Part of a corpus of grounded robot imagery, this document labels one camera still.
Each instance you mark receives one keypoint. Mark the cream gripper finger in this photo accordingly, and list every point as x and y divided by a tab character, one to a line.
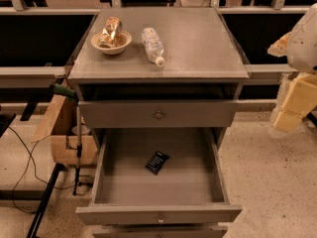
280	47
296	98

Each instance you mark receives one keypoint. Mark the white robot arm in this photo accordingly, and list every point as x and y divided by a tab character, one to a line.
302	47

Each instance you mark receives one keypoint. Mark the closed top drawer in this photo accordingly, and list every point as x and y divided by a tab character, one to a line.
158	113

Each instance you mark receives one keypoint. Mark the grey drawer cabinet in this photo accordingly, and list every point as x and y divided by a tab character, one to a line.
201	63

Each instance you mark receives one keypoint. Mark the open middle drawer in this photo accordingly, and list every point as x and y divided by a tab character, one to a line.
188	188

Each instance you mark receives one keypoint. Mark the bottom drawer front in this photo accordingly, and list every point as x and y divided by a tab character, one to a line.
193	231

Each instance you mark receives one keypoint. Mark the clear plastic water bottle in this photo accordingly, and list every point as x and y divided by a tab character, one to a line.
153	46

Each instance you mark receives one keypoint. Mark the beige bowl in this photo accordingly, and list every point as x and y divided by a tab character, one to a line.
125	40

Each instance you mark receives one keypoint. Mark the crumpled golden snack bag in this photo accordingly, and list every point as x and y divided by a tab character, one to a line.
110	35

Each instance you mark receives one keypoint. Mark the cardboard box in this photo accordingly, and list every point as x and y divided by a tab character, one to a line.
57	125

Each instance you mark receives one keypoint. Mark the black stand leg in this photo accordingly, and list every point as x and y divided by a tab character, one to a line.
44	202

